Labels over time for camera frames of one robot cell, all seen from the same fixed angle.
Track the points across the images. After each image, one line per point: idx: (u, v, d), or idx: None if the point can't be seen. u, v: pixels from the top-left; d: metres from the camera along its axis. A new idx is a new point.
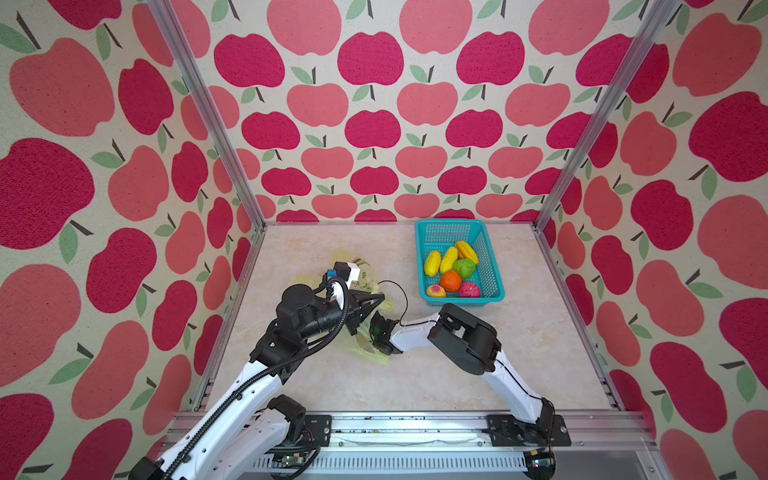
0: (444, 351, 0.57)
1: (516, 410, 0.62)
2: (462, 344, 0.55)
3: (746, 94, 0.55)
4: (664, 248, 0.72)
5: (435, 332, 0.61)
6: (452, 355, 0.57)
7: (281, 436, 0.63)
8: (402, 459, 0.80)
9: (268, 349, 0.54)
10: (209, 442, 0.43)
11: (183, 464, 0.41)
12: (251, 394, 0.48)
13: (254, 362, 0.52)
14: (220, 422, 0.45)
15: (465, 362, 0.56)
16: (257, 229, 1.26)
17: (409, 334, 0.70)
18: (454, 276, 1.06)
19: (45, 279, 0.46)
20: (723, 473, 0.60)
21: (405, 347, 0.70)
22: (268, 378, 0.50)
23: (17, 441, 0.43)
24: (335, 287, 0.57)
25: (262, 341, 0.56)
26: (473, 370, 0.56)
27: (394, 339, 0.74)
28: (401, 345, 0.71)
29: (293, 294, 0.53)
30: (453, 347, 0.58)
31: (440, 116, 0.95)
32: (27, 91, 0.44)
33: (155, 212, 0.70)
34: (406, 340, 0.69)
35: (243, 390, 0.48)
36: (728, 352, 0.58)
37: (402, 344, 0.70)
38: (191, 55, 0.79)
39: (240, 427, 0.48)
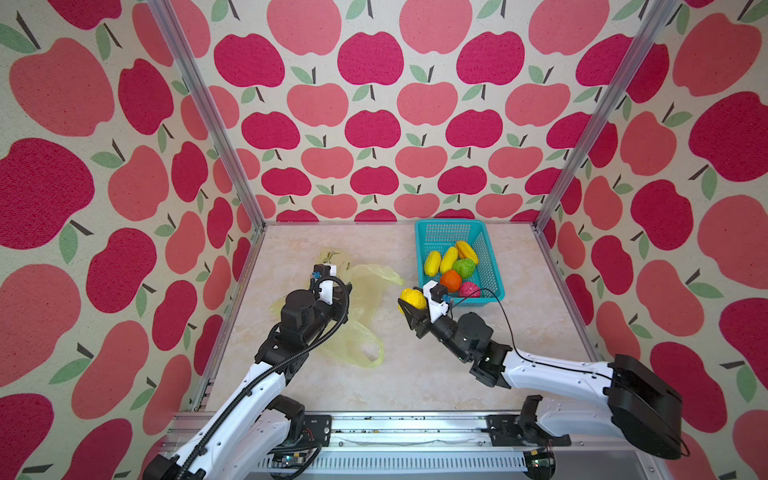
0: (624, 420, 0.42)
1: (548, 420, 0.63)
2: (659, 419, 0.45)
3: (746, 94, 0.55)
4: (664, 248, 0.72)
5: (621, 398, 0.46)
6: (638, 427, 0.41)
7: (283, 435, 0.64)
8: (402, 459, 0.80)
9: (271, 351, 0.57)
10: (223, 435, 0.45)
11: (200, 457, 0.42)
12: (259, 391, 0.51)
13: (259, 363, 0.55)
14: (234, 415, 0.47)
15: (656, 440, 0.41)
16: (257, 229, 1.26)
17: (548, 376, 0.54)
18: (454, 276, 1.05)
19: (45, 279, 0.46)
20: (723, 472, 0.60)
21: (519, 384, 0.56)
22: (274, 376, 0.53)
23: (17, 441, 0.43)
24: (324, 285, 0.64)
25: (264, 345, 0.60)
26: (657, 449, 0.41)
27: (514, 372, 0.58)
28: (519, 382, 0.56)
29: (295, 297, 0.59)
30: (650, 420, 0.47)
31: (440, 116, 0.95)
32: (27, 91, 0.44)
33: (155, 212, 0.70)
34: (535, 379, 0.55)
35: (253, 387, 0.51)
36: (727, 352, 0.58)
37: (523, 382, 0.56)
38: (191, 55, 0.79)
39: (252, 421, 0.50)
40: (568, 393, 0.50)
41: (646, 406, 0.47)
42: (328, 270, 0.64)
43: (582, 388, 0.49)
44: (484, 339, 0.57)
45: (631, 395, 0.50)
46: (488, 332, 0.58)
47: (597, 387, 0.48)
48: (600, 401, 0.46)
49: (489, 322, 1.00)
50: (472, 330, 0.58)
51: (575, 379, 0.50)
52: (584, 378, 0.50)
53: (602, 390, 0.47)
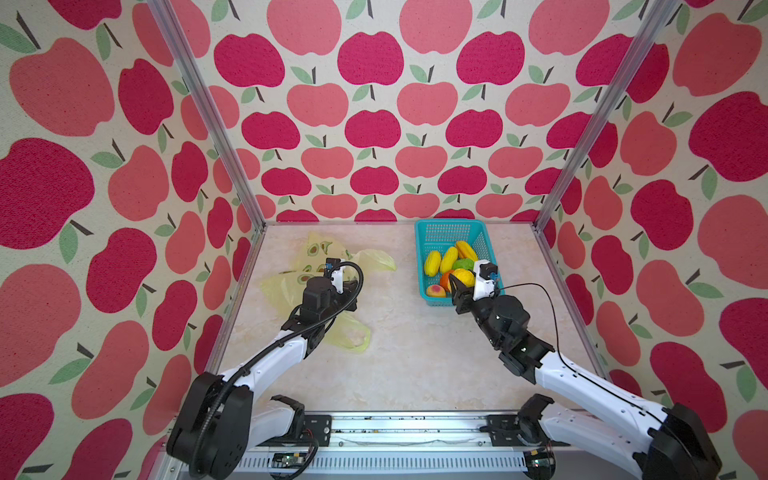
0: (661, 469, 0.40)
1: (552, 423, 0.64)
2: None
3: (746, 94, 0.55)
4: (664, 248, 0.72)
5: (665, 445, 0.43)
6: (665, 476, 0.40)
7: (286, 423, 0.64)
8: (402, 459, 0.80)
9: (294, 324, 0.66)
10: (263, 366, 0.51)
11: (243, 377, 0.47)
12: (290, 345, 0.58)
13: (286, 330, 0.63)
14: (268, 359, 0.53)
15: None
16: (257, 229, 1.26)
17: (588, 392, 0.51)
18: None
19: (45, 279, 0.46)
20: (723, 473, 0.60)
21: (549, 386, 0.54)
22: (298, 340, 0.60)
23: (17, 441, 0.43)
24: (336, 275, 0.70)
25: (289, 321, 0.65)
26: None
27: (550, 373, 0.56)
28: (549, 383, 0.54)
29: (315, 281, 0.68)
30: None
31: (440, 116, 0.95)
32: (27, 91, 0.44)
33: (155, 212, 0.70)
34: (571, 389, 0.52)
35: (286, 342, 0.59)
36: (728, 352, 0.58)
37: (555, 386, 0.54)
38: (191, 55, 0.79)
39: (276, 372, 0.53)
40: (605, 418, 0.48)
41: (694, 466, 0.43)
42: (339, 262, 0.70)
43: (621, 418, 0.46)
44: (516, 320, 0.57)
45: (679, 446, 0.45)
46: (524, 315, 0.58)
47: (641, 424, 0.45)
48: (641, 441, 0.43)
49: None
50: (507, 309, 0.59)
51: (618, 407, 0.48)
52: (631, 411, 0.47)
53: (646, 430, 0.44)
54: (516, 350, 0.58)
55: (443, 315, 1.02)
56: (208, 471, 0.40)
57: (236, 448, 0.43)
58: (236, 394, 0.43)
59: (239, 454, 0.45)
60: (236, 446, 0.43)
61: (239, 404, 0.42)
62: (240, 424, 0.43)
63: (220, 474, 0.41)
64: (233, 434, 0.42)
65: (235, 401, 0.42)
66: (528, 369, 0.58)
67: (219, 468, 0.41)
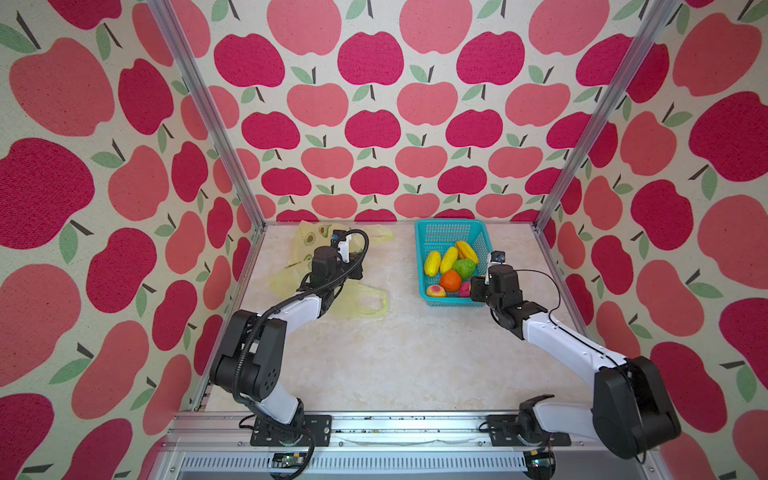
0: (599, 398, 0.44)
1: (542, 408, 0.68)
2: (636, 415, 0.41)
3: (746, 94, 0.55)
4: (664, 248, 0.72)
5: (612, 376, 0.46)
6: (605, 409, 0.43)
7: (290, 412, 0.65)
8: (402, 459, 0.80)
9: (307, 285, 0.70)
10: (287, 309, 0.58)
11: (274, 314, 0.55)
12: (309, 298, 0.67)
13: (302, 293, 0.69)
14: (291, 305, 0.61)
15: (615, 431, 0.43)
16: (257, 229, 1.26)
17: (562, 341, 0.55)
18: (453, 275, 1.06)
19: (45, 279, 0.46)
20: (723, 473, 0.60)
21: (535, 342, 0.59)
22: (315, 297, 0.68)
23: (17, 441, 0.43)
24: (342, 245, 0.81)
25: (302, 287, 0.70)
26: (611, 441, 0.44)
27: (534, 324, 0.62)
28: (533, 336, 0.59)
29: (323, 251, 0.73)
30: (622, 408, 0.42)
31: (440, 116, 0.95)
32: (27, 91, 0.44)
33: (155, 212, 0.70)
34: (546, 338, 0.57)
35: (305, 296, 0.68)
36: (728, 352, 0.58)
37: (538, 340, 0.59)
38: (191, 54, 0.79)
39: (299, 320, 0.60)
40: (572, 365, 0.51)
41: (632, 399, 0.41)
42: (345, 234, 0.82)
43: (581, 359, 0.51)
44: (503, 275, 0.69)
45: (626, 381, 0.46)
46: (512, 273, 0.69)
47: (595, 362, 0.49)
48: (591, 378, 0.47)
49: (489, 322, 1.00)
50: (497, 268, 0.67)
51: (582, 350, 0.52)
52: (595, 356, 0.51)
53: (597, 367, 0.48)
54: (511, 308, 0.68)
55: (443, 315, 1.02)
56: (251, 392, 0.46)
57: (273, 376, 0.49)
58: (272, 325, 0.49)
59: (275, 381, 0.50)
60: (273, 372, 0.49)
61: (275, 333, 0.48)
62: (277, 353, 0.49)
63: (261, 396, 0.47)
64: (272, 360, 0.47)
65: (271, 331, 0.48)
66: (519, 325, 0.62)
67: (261, 389, 0.46)
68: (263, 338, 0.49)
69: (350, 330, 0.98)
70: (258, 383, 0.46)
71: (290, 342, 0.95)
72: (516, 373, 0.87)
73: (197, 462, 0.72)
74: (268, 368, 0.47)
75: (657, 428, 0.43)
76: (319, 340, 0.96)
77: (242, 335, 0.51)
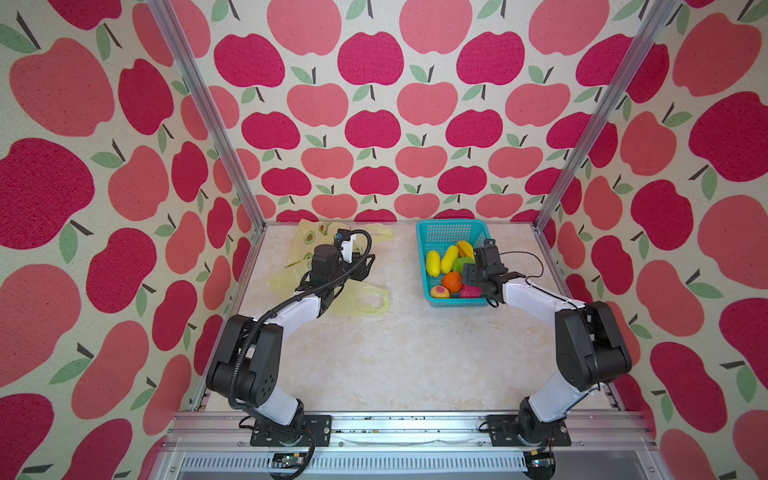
0: (559, 337, 0.50)
1: (536, 399, 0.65)
2: (590, 349, 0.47)
3: (746, 94, 0.55)
4: (664, 248, 0.72)
5: (570, 315, 0.53)
6: (565, 346, 0.49)
7: (289, 414, 0.65)
8: (402, 459, 0.80)
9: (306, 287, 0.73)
10: (285, 312, 0.57)
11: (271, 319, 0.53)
12: (307, 299, 0.65)
13: None
14: (288, 308, 0.59)
15: (570, 363, 0.49)
16: (257, 229, 1.26)
17: (532, 294, 0.64)
18: (455, 276, 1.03)
19: (45, 279, 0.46)
20: (723, 473, 0.60)
21: (512, 302, 0.66)
22: (314, 297, 0.67)
23: (17, 442, 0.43)
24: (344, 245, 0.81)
25: None
26: (570, 378, 0.50)
27: (510, 284, 0.70)
28: (510, 296, 0.66)
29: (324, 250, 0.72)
30: (577, 340, 0.48)
31: (440, 116, 0.95)
32: (27, 91, 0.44)
33: (155, 211, 0.70)
34: (519, 295, 0.65)
35: (303, 297, 0.66)
36: (728, 352, 0.58)
37: (513, 299, 0.65)
38: (191, 54, 0.79)
39: (297, 322, 0.58)
40: (541, 317, 0.58)
41: (586, 334, 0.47)
42: (349, 235, 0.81)
43: (548, 306, 0.58)
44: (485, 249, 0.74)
45: (581, 319, 0.51)
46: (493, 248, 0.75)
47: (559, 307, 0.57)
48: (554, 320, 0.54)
49: (489, 322, 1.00)
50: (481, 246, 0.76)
51: (549, 299, 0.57)
52: (559, 302, 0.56)
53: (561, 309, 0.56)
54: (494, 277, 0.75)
55: (443, 315, 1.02)
56: (248, 399, 0.45)
57: (269, 381, 0.48)
58: (268, 331, 0.48)
59: (272, 386, 0.49)
60: (270, 378, 0.48)
61: (271, 339, 0.47)
62: (273, 357, 0.47)
63: (258, 402, 0.46)
64: (268, 366, 0.46)
65: (267, 337, 0.47)
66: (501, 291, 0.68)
67: (257, 395, 0.45)
68: (259, 344, 0.47)
69: (350, 331, 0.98)
70: (254, 390, 0.45)
71: (290, 342, 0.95)
72: (516, 373, 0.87)
73: (196, 463, 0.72)
74: (265, 373, 0.46)
75: (611, 363, 0.48)
76: (319, 340, 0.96)
77: (237, 340, 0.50)
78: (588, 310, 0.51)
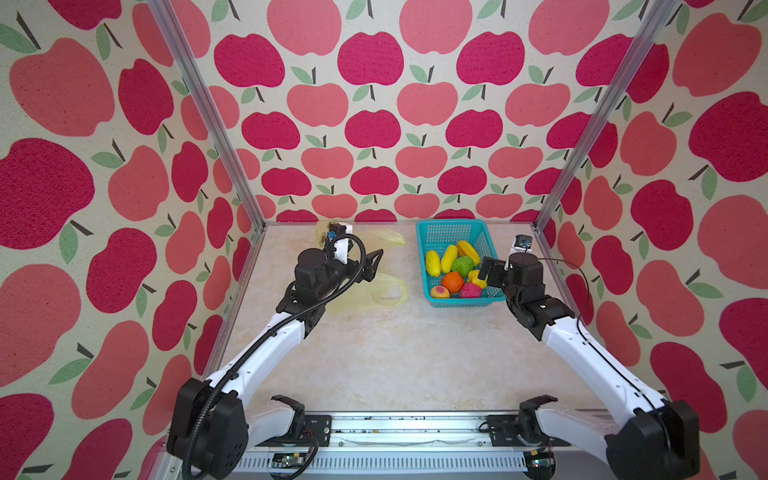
0: (625, 439, 0.43)
1: (546, 414, 0.66)
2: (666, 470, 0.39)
3: (746, 94, 0.55)
4: (664, 249, 0.72)
5: (646, 424, 0.41)
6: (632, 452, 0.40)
7: (287, 422, 0.64)
8: (401, 459, 0.80)
9: (290, 304, 0.60)
10: (253, 365, 0.48)
11: (231, 380, 0.45)
12: (284, 333, 0.54)
13: (280, 312, 0.58)
14: (258, 355, 0.49)
15: (632, 472, 0.41)
16: (257, 229, 1.26)
17: (589, 361, 0.50)
18: (456, 276, 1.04)
19: (45, 279, 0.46)
20: (723, 473, 0.60)
21: (556, 350, 0.54)
22: (293, 325, 0.56)
23: (17, 441, 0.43)
24: (338, 244, 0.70)
25: (284, 300, 0.62)
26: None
27: (559, 333, 0.55)
28: (557, 347, 0.54)
29: (307, 257, 0.59)
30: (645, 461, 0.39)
31: (440, 116, 0.95)
32: (27, 91, 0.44)
33: (155, 212, 0.70)
34: (572, 353, 0.51)
35: (278, 330, 0.54)
36: (728, 352, 0.58)
37: (560, 349, 0.53)
38: (191, 54, 0.79)
39: (271, 363, 0.50)
40: (597, 389, 0.47)
41: (665, 453, 0.38)
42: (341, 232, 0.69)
43: (613, 392, 0.45)
44: (528, 267, 0.61)
45: (662, 433, 0.42)
46: (537, 266, 0.61)
47: (629, 402, 0.44)
48: (617, 412, 0.44)
49: (489, 322, 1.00)
50: (520, 259, 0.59)
51: (614, 381, 0.47)
52: (626, 388, 0.45)
53: (632, 409, 0.43)
54: (531, 304, 0.60)
55: (443, 316, 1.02)
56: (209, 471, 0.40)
57: (238, 447, 0.44)
58: (225, 402, 0.42)
59: (241, 450, 0.45)
60: (237, 445, 0.44)
61: (228, 411, 0.40)
62: (237, 424, 0.42)
63: (221, 475, 0.42)
64: (232, 435, 0.41)
65: (223, 409, 0.41)
66: (541, 325, 0.56)
67: (222, 467, 0.41)
68: (216, 414, 0.40)
69: (350, 330, 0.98)
70: (217, 462, 0.40)
71: None
72: (516, 373, 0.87)
73: None
74: (229, 447, 0.42)
75: None
76: (319, 340, 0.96)
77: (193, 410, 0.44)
78: (665, 409, 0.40)
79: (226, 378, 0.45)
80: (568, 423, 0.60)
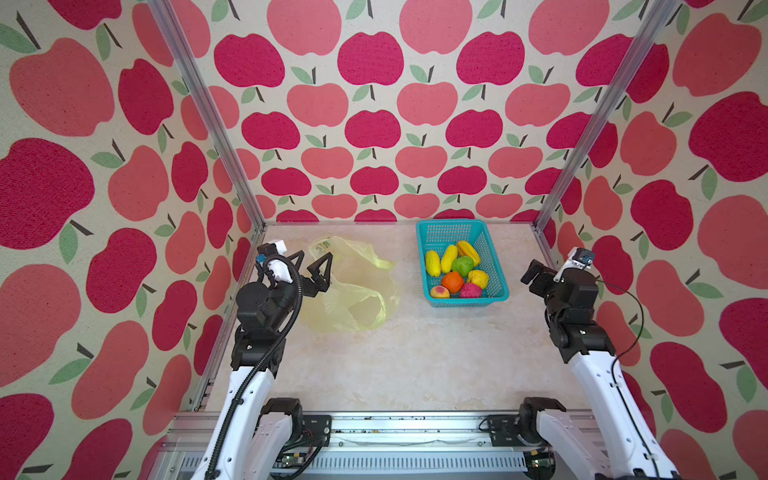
0: None
1: (549, 420, 0.65)
2: None
3: (746, 94, 0.55)
4: (664, 249, 0.72)
5: None
6: None
7: (287, 433, 0.65)
8: (402, 459, 0.80)
9: (246, 352, 0.54)
10: (233, 449, 0.43)
11: (215, 478, 0.40)
12: (250, 393, 0.49)
13: (238, 369, 0.51)
14: (232, 434, 0.44)
15: None
16: (257, 229, 1.26)
17: (612, 404, 0.47)
18: (456, 276, 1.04)
19: (44, 279, 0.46)
20: (723, 473, 0.60)
21: (579, 378, 0.52)
22: (259, 377, 0.51)
23: (16, 441, 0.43)
24: (274, 266, 0.65)
25: (237, 347, 0.54)
26: None
27: (588, 364, 0.51)
28: (582, 378, 0.51)
29: (248, 297, 0.52)
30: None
31: (440, 116, 0.95)
32: (27, 91, 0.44)
33: (155, 212, 0.70)
34: (593, 388, 0.49)
35: (241, 396, 0.48)
36: (728, 352, 0.58)
37: (583, 380, 0.51)
38: (191, 55, 0.79)
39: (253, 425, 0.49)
40: (604, 431, 0.46)
41: None
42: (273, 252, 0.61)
43: (620, 444, 0.43)
44: (580, 286, 0.56)
45: None
46: (594, 289, 0.55)
47: (634, 459, 0.41)
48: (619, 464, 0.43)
49: (489, 322, 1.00)
50: (575, 276, 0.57)
51: (625, 434, 0.44)
52: (637, 448, 0.42)
53: (634, 467, 0.41)
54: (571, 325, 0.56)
55: (443, 316, 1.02)
56: None
57: None
58: None
59: None
60: None
61: None
62: None
63: None
64: None
65: None
66: (572, 348, 0.54)
67: None
68: None
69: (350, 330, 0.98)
70: None
71: (289, 342, 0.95)
72: (516, 373, 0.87)
73: (197, 463, 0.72)
74: None
75: None
76: (319, 340, 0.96)
77: None
78: None
79: None
80: (566, 444, 0.58)
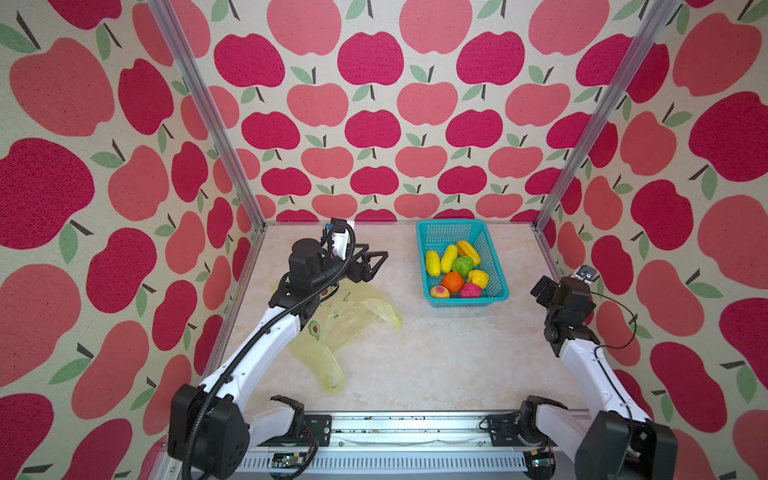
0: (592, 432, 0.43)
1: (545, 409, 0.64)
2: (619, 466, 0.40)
3: (746, 94, 0.55)
4: (664, 248, 0.72)
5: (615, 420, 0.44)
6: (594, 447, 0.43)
7: (287, 423, 0.64)
8: (402, 459, 0.80)
9: (283, 297, 0.58)
10: (248, 366, 0.46)
11: (226, 384, 0.43)
12: (278, 329, 0.52)
13: (273, 307, 0.56)
14: (253, 353, 0.48)
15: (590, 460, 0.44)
16: (257, 229, 1.26)
17: (593, 373, 0.53)
18: (456, 276, 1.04)
19: (44, 279, 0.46)
20: (723, 472, 0.60)
21: (568, 364, 0.58)
22: (287, 320, 0.54)
23: (17, 441, 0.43)
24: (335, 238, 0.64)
25: (277, 292, 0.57)
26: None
27: (574, 347, 0.59)
28: (570, 362, 0.57)
29: (301, 246, 0.58)
30: (606, 450, 0.41)
31: (440, 116, 0.95)
32: (27, 91, 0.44)
33: (155, 212, 0.70)
34: (577, 364, 0.56)
35: (271, 326, 0.52)
36: (728, 352, 0.58)
37: (571, 364, 0.57)
38: (191, 54, 0.79)
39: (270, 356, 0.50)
40: (590, 401, 0.50)
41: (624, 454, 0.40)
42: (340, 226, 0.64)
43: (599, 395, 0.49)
44: (572, 289, 0.65)
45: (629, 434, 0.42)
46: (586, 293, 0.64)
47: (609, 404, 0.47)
48: None
49: (489, 322, 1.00)
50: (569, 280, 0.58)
51: (604, 389, 0.50)
52: (614, 397, 0.48)
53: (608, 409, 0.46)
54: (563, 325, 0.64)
55: (443, 315, 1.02)
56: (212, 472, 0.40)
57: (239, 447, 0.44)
58: (221, 408, 0.40)
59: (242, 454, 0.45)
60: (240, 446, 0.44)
61: (224, 419, 0.39)
62: (238, 428, 0.42)
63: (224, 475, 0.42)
64: (234, 439, 0.42)
65: (220, 415, 0.39)
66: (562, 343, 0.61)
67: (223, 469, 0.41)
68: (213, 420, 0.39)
69: (350, 331, 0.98)
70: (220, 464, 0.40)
71: None
72: (516, 373, 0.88)
73: None
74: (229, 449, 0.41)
75: None
76: None
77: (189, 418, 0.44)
78: (646, 427, 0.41)
79: (220, 385, 0.43)
80: (560, 428, 0.59)
